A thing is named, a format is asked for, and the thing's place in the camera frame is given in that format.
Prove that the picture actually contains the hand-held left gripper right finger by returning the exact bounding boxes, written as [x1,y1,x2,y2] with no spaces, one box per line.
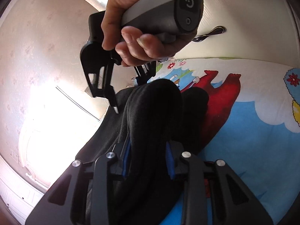
[165,141,273,225]

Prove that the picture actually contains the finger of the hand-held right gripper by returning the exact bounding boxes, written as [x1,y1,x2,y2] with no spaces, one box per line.
[87,64,120,115]
[133,60,157,86]

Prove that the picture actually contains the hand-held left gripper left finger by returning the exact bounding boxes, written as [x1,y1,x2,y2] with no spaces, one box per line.
[26,143,132,225]

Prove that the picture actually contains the black pants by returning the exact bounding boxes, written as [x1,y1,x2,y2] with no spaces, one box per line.
[75,78,209,225]

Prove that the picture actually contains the person's right hand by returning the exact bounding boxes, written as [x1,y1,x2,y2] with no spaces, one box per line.
[100,0,188,67]

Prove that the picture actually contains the colourful printed bedsheet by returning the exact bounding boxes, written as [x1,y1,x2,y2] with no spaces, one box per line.
[153,57,300,225]

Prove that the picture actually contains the chrome lever handle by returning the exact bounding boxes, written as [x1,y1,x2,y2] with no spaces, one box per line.
[193,26,227,43]

